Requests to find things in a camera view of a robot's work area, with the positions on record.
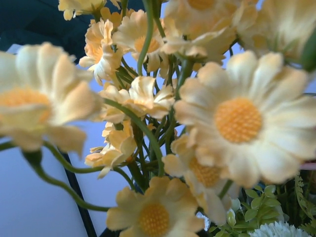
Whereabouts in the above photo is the small yellow flower sprig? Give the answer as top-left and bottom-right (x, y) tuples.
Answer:
(0, 0), (316, 237)

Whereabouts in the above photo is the blue wrapping paper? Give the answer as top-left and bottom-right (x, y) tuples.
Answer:
(0, 0), (122, 59)

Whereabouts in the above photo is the green white flower bunch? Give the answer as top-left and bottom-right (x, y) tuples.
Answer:
(198, 170), (316, 237)

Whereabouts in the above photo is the black frame post left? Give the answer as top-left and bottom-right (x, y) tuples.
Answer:
(58, 148), (98, 237)

